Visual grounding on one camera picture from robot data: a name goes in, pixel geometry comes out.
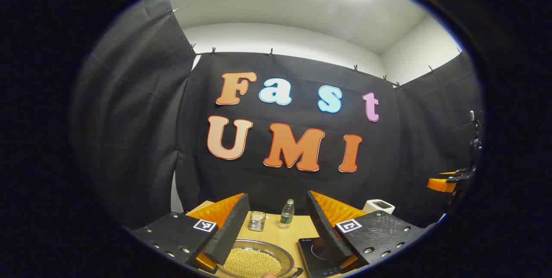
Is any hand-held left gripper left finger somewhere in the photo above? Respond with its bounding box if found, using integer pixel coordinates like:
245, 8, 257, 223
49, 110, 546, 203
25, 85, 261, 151
125, 193, 251, 275

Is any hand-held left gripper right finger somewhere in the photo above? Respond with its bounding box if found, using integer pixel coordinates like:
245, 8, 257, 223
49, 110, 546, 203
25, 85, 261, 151
306, 191, 436, 270

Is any black induction cooktop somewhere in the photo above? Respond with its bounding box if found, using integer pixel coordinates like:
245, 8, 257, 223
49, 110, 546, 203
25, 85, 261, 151
298, 237, 345, 278

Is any steel pot with black handles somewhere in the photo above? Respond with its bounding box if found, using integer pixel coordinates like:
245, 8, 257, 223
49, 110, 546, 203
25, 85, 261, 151
216, 238, 304, 278

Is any pile of yellow soybeans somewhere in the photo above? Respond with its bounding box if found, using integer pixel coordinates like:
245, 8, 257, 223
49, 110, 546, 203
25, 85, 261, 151
222, 248, 283, 278

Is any clear plastic water bottle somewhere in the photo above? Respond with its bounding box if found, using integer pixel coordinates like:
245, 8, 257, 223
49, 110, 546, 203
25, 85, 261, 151
279, 199, 295, 230

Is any white toaster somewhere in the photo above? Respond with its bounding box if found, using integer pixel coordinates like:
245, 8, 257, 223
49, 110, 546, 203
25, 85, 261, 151
362, 199, 395, 215

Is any wire mesh holder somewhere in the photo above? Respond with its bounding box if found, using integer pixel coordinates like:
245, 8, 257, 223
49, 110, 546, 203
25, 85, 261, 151
248, 211, 267, 232

